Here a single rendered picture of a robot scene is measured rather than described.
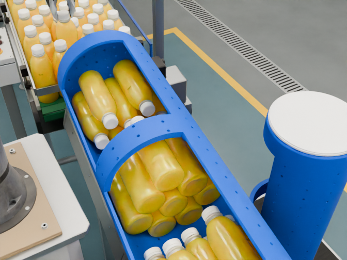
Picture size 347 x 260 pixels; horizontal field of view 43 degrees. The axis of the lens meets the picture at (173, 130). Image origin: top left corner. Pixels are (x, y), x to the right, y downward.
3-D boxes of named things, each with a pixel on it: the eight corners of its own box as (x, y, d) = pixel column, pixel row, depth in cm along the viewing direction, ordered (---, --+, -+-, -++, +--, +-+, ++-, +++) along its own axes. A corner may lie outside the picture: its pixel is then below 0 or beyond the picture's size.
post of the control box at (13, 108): (49, 239, 219) (-4, 74, 150) (47, 232, 221) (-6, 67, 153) (57, 237, 220) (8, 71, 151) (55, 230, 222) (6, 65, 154)
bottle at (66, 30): (71, 74, 156) (63, 25, 143) (57, 66, 159) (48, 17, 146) (86, 64, 160) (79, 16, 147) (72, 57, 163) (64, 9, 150)
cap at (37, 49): (32, 48, 145) (31, 44, 144) (45, 48, 145) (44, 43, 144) (31, 55, 142) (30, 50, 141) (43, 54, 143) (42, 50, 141)
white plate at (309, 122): (345, 88, 141) (344, 92, 141) (259, 92, 139) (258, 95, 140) (381, 151, 120) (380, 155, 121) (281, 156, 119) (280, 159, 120)
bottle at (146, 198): (172, 199, 100) (141, 143, 113) (154, 188, 95) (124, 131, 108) (148, 218, 101) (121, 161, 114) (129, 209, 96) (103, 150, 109)
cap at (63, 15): (63, 21, 145) (62, 17, 143) (55, 18, 146) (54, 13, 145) (72, 17, 147) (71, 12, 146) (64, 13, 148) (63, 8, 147)
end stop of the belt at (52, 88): (38, 96, 149) (36, 90, 147) (37, 95, 150) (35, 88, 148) (149, 69, 161) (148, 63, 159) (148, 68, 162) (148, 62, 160)
